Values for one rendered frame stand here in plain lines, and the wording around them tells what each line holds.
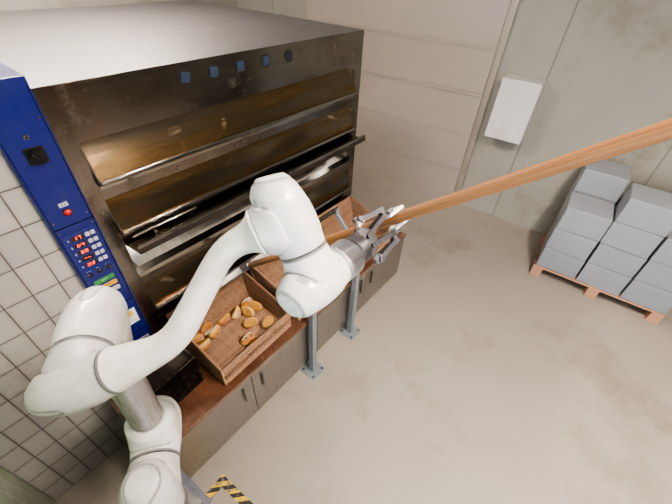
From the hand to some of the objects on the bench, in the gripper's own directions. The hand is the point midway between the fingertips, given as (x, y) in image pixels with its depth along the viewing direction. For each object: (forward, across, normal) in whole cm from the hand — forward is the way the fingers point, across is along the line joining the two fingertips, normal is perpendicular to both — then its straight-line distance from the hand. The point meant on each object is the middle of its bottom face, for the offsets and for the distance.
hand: (396, 218), depth 95 cm
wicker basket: (+123, +40, -162) cm, 207 cm away
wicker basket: (+1, +41, -163) cm, 168 cm away
